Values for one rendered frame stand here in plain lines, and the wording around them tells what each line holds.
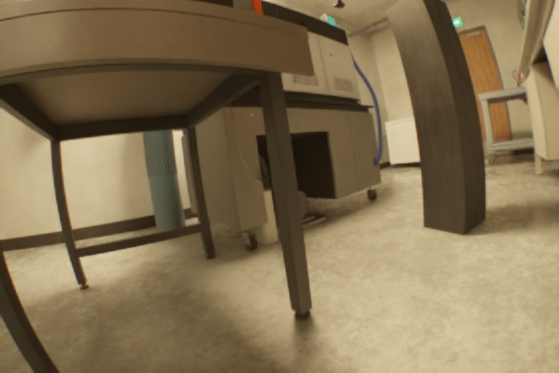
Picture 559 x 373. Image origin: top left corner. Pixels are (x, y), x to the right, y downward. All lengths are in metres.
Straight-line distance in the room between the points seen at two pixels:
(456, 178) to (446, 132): 0.19
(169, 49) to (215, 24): 0.10
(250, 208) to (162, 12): 0.89
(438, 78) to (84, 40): 1.12
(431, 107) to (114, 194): 2.21
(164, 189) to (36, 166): 1.19
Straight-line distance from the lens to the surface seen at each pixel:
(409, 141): 4.07
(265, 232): 1.23
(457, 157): 1.07
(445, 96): 1.08
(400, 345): 0.58
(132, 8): 0.42
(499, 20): 4.82
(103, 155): 2.17
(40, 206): 2.30
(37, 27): 0.43
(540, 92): 1.90
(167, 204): 1.81
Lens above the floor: 0.42
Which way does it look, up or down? 1 degrees down
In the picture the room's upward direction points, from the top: 8 degrees counter-clockwise
